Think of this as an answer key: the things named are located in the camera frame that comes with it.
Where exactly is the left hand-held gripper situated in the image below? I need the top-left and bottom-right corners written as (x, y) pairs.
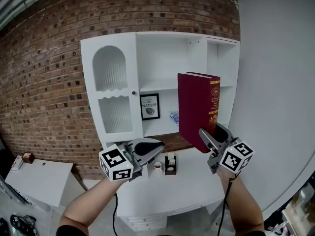
top-left (99, 138), bottom-right (166, 182)

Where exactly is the plain white side desk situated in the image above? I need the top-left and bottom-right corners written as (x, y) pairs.
top-left (4, 158), bottom-right (87, 213)

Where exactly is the white desk with hutch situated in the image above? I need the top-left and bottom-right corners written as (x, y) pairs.
top-left (80, 31), bottom-right (241, 232)

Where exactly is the black framed leaf picture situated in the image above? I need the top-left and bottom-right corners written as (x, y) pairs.
top-left (139, 93), bottom-right (161, 121)

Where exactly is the person's right forearm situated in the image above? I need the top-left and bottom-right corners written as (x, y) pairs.
top-left (216, 167), bottom-right (265, 233)

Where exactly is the person's black shirt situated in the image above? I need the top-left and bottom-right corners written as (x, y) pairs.
top-left (55, 224), bottom-right (266, 236)

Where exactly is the person's left forearm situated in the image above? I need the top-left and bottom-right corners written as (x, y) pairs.
top-left (59, 177), bottom-right (135, 233)

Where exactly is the white cabinet drawer front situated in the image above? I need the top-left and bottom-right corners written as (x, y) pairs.
top-left (127, 213), bottom-right (168, 223)
top-left (130, 221), bottom-right (167, 231)

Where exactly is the blue white wipes pack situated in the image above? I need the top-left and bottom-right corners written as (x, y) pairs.
top-left (169, 111), bottom-right (180, 126)

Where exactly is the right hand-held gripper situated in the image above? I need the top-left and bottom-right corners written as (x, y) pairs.
top-left (198, 122), bottom-right (255, 175)

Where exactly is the black padded chair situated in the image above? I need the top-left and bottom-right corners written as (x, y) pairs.
top-left (0, 148), bottom-right (16, 179)

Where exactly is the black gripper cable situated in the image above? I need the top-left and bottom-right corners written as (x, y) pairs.
top-left (216, 172), bottom-right (241, 236)
top-left (112, 192), bottom-right (119, 236)

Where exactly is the small brown box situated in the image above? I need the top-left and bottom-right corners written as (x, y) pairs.
top-left (21, 152), bottom-right (35, 164)

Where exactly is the dark red hardcover book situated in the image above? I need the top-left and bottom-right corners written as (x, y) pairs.
top-left (177, 71), bottom-right (221, 154)

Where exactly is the white and red booklet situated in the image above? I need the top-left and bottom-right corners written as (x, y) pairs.
top-left (11, 155), bottom-right (24, 171)

